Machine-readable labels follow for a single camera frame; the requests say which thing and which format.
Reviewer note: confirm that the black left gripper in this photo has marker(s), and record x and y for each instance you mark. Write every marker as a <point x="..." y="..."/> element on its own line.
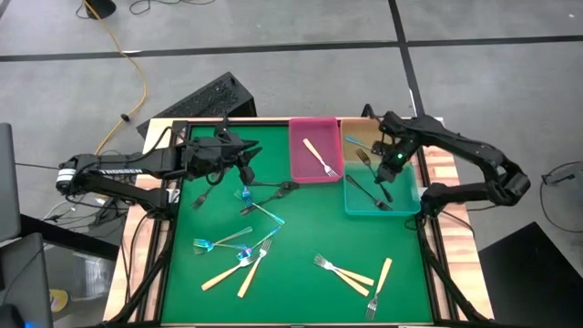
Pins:
<point x="205" y="157"/>

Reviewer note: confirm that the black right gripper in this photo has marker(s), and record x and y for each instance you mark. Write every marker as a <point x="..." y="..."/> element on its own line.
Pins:
<point x="401" y="141"/>

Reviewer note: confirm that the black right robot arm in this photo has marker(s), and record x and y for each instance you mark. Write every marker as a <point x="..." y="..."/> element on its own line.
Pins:
<point x="464" y="146"/>

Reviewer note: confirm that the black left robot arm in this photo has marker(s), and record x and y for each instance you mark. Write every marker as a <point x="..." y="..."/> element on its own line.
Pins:
<point x="136" y="164"/>

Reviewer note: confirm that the orange plastic bin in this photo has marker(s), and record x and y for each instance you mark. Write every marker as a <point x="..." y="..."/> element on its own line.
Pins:
<point x="357" y="127"/>

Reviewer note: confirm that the teal plastic bin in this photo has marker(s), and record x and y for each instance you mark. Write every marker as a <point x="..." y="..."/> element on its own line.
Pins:
<point x="405" y="200"/>

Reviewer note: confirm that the pink plastic bin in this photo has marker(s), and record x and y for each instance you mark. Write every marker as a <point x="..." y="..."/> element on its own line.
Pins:
<point x="328" y="136"/>

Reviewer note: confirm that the black perforated case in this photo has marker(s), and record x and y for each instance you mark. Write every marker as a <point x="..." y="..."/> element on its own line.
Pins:
<point x="209" y="98"/>

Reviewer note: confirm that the green table mat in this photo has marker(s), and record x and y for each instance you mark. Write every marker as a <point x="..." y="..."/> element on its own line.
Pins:
<point x="319" y="228"/>

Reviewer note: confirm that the wooden table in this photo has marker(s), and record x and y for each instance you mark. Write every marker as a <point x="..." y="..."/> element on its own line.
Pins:
<point x="462" y="255"/>

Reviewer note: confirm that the black side table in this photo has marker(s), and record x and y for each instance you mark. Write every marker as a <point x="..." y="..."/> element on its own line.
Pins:
<point x="537" y="282"/>

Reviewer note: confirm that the black round stand base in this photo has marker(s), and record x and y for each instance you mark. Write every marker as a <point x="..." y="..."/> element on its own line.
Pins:
<point x="101" y="7"/>

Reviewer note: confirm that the yellow floor sticker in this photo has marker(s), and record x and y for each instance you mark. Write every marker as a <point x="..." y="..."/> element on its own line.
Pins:
<point x="59" y="300"/>

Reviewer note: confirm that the dark grey monitor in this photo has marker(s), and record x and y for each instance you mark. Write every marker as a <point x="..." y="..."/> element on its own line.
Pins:
<point x="23" y="282"/>

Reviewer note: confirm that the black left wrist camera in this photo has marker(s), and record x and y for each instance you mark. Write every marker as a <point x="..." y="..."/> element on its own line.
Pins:
<point x="225" y="148"/>

